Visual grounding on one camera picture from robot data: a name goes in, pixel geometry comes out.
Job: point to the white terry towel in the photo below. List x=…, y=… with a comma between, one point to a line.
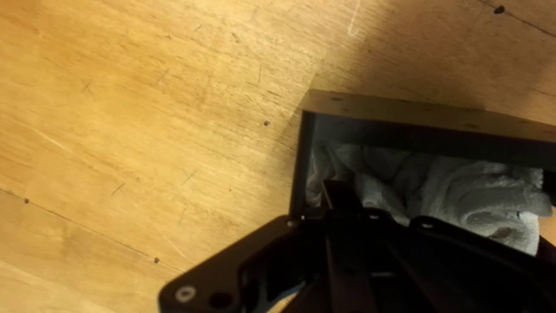
x=463, y=192

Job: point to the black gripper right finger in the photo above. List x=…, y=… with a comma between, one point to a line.
x=481, y=272

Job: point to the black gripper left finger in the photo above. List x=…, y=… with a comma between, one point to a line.
x=262, y=261

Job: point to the black perforated box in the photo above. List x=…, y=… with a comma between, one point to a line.
x=406, y=122

